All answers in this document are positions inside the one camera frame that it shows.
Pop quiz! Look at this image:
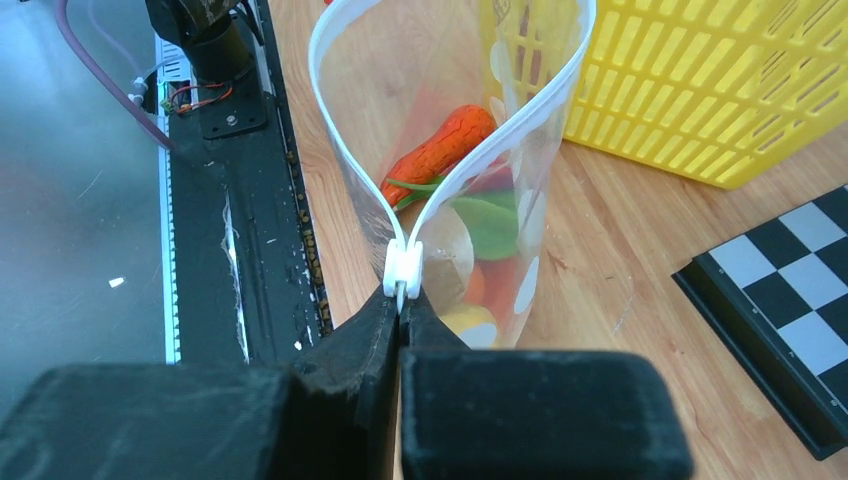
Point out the brown kiwi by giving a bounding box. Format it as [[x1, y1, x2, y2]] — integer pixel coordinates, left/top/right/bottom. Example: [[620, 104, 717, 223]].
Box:
[[419, 207, 474, 314]]

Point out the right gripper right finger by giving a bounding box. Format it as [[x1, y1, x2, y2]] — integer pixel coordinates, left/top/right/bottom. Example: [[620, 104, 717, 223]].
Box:
[[399, 299, 695, 479]]

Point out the red apple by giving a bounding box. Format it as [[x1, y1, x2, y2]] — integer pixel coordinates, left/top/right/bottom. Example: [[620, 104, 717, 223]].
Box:
[[476, 256, 519, 324]]

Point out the yellow lemon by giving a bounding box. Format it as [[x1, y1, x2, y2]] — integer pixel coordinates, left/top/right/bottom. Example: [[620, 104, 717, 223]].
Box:
[[440, 304, 498, 349]]

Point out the orange carrot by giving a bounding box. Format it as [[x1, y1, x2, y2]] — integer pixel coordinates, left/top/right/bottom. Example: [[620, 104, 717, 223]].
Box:
[[380, 104, 497, 207]]

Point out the yellow plastic basket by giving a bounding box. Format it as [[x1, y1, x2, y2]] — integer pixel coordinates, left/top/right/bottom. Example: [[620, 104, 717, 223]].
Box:
[[478, 0, 848, 191]]

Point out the black white checkerboard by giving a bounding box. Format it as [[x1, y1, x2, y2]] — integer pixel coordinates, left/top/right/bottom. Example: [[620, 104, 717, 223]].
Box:
[[672, 186, 847, 460]]

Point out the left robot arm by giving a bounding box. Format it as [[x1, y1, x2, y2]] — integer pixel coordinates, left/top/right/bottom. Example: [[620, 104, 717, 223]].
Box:
[[145, 0, 264, 84]]

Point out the polka dot zip bag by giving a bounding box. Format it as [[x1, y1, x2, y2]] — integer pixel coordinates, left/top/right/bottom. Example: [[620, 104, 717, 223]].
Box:
[[308, 1, 597, 348]]

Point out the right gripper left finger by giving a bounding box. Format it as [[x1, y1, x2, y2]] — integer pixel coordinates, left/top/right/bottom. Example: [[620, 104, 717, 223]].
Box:
[[1, 293, 399, 479]]

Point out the green star fruit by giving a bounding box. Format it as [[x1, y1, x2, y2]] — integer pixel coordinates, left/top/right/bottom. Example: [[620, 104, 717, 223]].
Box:
[[387, 175, 521, 262]]

